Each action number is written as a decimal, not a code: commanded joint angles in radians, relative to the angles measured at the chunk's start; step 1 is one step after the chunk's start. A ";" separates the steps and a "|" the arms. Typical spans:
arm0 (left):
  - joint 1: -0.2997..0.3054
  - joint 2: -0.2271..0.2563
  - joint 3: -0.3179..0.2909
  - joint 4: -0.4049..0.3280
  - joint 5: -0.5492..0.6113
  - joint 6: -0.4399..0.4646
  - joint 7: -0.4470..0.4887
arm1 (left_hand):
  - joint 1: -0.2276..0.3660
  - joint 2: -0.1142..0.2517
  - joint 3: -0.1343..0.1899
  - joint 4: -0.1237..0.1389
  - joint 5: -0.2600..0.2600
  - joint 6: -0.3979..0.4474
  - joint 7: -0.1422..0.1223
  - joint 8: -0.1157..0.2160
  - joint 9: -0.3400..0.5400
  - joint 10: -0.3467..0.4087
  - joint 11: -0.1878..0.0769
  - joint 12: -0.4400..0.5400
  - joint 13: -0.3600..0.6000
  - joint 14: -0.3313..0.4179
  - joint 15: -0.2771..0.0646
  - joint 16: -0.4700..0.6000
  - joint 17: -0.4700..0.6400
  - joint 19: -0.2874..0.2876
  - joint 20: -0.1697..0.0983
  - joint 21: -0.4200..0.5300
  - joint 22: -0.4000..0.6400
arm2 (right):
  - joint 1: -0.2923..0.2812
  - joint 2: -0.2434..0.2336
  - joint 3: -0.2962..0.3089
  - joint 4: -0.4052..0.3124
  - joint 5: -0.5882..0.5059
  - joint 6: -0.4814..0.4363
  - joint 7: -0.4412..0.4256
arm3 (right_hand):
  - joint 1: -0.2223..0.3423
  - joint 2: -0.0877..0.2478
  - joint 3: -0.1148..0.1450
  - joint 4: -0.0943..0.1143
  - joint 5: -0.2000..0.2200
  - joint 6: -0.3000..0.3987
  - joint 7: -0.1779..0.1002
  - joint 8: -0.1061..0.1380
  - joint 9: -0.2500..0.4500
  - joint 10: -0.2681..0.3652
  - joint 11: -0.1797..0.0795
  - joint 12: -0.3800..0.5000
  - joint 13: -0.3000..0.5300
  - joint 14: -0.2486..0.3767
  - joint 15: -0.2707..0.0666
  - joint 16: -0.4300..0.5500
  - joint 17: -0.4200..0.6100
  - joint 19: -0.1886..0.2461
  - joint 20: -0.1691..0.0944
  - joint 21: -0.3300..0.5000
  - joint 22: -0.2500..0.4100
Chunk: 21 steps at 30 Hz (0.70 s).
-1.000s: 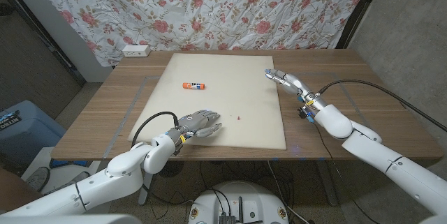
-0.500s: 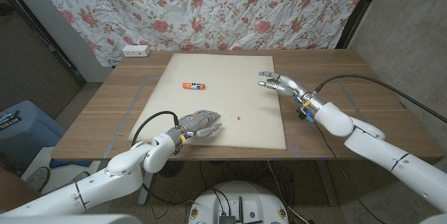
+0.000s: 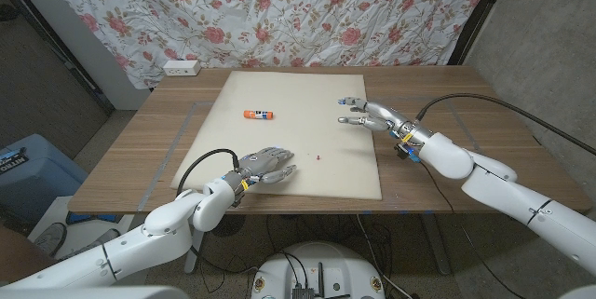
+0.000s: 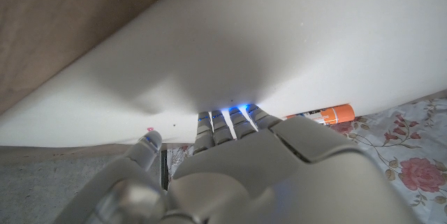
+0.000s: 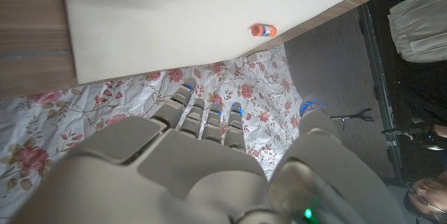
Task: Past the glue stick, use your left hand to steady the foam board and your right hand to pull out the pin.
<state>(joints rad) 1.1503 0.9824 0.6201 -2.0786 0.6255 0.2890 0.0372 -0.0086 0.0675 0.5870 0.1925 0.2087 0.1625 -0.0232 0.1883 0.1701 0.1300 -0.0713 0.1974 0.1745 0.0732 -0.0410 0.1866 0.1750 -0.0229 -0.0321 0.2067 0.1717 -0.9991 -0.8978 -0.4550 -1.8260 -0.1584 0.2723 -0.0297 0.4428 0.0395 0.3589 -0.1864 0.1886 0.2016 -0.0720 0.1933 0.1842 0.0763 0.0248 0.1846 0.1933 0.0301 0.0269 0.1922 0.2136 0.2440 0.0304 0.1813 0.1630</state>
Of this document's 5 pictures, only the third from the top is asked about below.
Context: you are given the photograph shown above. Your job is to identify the white power strip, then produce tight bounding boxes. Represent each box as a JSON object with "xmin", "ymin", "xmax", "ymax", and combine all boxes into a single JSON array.
[{"xmin": 162, "ymin": 59, "xmax": 202, "ymax": 77}]

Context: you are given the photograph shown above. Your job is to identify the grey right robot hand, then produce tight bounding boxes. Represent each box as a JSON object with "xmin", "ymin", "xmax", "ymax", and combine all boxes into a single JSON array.
[{"xmin": 337, "ymin": 96, "xmax": 411, "ymax": 135}]

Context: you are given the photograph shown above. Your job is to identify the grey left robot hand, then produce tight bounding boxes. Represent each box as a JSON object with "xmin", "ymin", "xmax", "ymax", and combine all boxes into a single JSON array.
[{"xmin": 237, "ymin": 146, "xmax": 298, "ymax": 186}]

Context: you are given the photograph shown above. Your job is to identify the floral backdrop cloth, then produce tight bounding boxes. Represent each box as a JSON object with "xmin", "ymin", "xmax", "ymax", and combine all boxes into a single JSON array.
[{"xmin": 28, "ymin": 0, "xmax": 499, "ymax": 90}]

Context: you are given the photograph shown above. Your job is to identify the grey table leg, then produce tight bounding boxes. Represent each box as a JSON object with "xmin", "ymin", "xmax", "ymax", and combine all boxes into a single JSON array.
[{"xmin": 421, "ymin": 214, "xmax": 453, "ymax": 276}]

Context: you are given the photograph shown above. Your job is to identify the white table leg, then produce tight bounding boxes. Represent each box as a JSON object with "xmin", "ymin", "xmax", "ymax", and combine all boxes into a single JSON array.
[{"xmin": 184, "ymin": 228, "xmax": 209, "ymax": 275}]

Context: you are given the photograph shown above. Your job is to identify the blue plastic bin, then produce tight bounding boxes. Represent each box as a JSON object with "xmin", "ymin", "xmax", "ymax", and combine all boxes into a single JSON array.
[{"xmin": 0, "ymin": 133, "xmax": 89, "ymax": 235}]

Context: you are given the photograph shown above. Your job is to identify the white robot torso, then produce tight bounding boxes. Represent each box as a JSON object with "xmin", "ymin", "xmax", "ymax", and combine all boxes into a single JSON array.
[{"xmin": 0, "ymin": 285, "xmax": 190, "ymax": 299}]

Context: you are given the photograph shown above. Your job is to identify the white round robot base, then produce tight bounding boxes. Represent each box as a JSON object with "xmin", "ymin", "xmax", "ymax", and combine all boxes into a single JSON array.
[{"xmin": 251, "ymin": 241, "xmax": 386, "ymax": 299}]

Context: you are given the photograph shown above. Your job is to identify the cream foam board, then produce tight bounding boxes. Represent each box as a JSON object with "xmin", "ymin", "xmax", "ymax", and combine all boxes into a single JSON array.
[{"xmin": 169, "ymin": 70, "xmax": 383, "ymax": 201}]

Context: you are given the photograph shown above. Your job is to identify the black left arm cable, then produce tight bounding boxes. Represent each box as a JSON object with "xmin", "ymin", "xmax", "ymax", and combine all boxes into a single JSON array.
[{"xmin": 175, "ymin": 148, "xmax": 241, "ymax": 197}]

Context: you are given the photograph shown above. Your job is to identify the black backdrop stand pole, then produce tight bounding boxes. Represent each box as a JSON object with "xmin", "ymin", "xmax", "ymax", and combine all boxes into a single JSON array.
[{"xmin": 447, "ymin": 0, "xmax": 516, "ymax": 66}]

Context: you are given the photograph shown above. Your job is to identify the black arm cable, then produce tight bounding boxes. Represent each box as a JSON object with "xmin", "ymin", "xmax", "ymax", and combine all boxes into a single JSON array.
[
  {"xmin": 415, "ymin": 92, "xmax": 596, "ymax": 156},
  {"xmin": 175, "ymin": 148, "xmax": 241, "ymax": 197}
]

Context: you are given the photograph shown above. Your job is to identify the grey tape strip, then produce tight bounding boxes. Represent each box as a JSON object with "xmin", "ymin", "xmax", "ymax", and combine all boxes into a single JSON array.
[{"xmin": 137, "ymin": 101, "xmax": 215, "ymax": 211}]

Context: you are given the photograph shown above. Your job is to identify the brown trouser leg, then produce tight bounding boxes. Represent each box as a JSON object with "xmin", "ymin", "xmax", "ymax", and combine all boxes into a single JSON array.
[{"xmin": 0, "ymin": 224, "xmax": 50, "ymax": 284}]

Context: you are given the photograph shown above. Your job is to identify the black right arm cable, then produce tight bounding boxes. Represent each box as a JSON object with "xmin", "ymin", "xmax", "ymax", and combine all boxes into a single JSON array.
[{"xmin": 415, "ymin": 92, "xmax": 596, "ymax": 156}]

